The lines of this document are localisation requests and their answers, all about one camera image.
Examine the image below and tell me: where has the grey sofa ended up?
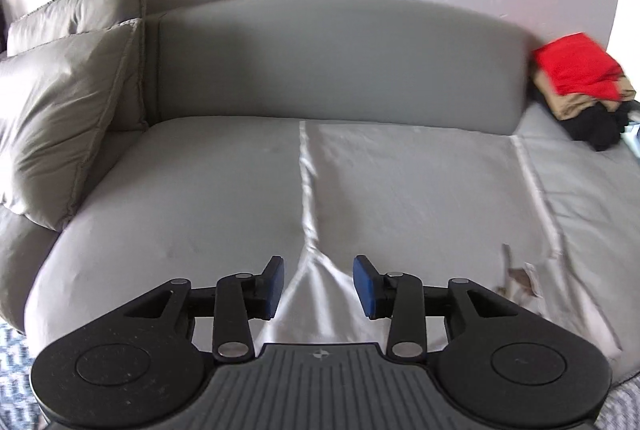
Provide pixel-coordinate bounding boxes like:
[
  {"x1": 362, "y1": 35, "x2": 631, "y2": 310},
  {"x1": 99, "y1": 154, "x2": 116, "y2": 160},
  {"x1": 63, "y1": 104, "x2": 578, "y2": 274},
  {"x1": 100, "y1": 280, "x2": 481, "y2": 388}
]
[{"x1": 0, "y1": 0, "x2": 640, "y2": 391}]

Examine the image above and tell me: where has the light grey garment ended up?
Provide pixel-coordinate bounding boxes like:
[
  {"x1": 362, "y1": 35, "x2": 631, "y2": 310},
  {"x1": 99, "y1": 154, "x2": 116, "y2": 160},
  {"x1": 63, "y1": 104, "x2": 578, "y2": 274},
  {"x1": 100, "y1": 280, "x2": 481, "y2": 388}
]
[{"x1": 259, "y1": 122, "x2": 639, "y2": 381}]

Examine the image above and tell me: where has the red folded garment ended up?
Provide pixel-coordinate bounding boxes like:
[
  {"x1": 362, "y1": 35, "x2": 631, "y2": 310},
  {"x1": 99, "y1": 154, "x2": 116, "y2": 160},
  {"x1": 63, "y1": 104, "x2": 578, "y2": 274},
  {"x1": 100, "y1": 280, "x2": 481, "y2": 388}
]
[{"x1": 533, "y1": 33, "x2": 623, "y2": 101}]

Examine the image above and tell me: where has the black folded garment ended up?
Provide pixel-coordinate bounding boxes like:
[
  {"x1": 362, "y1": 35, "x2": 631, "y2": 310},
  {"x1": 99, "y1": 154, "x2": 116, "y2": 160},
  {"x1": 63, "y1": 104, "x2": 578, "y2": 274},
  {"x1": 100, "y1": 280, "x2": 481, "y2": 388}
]
[{"x1": 528, "y1": 85, "x2": 636, "y2": 151}]

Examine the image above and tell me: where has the olive cushion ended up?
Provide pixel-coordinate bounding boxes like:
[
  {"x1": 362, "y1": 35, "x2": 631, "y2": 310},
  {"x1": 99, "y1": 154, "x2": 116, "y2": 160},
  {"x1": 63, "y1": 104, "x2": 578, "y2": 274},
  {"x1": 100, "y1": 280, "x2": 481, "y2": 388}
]
[
  {"x1": 1, "y1": 19, "x2": 142, "y2": 231},
  {"x1": 5, "y1": 0, "x2": 150, "y2": 133}
]

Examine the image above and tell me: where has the rear olive cushion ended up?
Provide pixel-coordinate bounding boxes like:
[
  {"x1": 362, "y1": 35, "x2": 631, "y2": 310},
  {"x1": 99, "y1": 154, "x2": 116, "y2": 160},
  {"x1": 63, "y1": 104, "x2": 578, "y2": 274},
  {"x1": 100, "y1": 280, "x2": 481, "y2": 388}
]
[{"x1": 5, "y1": 0, "x2": 150, "y2": 133}]

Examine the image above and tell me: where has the blue white patterned rug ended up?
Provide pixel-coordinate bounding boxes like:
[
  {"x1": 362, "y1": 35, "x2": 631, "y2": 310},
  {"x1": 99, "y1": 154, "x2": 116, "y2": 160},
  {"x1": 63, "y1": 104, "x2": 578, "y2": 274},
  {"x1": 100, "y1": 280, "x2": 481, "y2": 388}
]
[{"x1": 0, "y1": 320, "x2": 47, "y2": 430}]

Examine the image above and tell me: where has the front olive cushion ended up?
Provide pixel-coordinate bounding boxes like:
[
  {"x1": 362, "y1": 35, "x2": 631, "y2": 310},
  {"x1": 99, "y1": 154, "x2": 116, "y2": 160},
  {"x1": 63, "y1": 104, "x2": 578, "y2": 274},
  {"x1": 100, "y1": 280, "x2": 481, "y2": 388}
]
[{"x1": 1, "y1": 19, "x2": 142, "y2": 231}]

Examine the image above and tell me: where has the tan folded garment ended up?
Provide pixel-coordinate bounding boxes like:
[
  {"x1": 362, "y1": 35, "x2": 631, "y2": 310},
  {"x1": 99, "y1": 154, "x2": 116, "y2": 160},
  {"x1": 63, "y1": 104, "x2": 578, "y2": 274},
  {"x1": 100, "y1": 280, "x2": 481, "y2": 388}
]
[{"x1": 530, "y1": 66, "x2": 636, "y2": 121}]

